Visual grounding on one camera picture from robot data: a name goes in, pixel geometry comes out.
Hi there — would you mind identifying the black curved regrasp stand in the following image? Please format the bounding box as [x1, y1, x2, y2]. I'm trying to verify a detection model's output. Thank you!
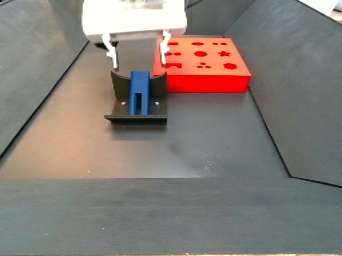
[104, 72, 166, 124]

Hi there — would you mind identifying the blue square-circle peg object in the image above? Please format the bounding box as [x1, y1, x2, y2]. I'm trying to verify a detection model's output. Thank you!
[129, 71, 149, 115]

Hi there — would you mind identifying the red shape-sorter fixture block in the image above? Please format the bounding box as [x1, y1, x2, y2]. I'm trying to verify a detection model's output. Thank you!
[153, 37, 251, 93]

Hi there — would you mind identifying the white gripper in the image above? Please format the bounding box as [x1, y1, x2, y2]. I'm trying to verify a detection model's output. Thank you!
[81, 0, 186, 69]

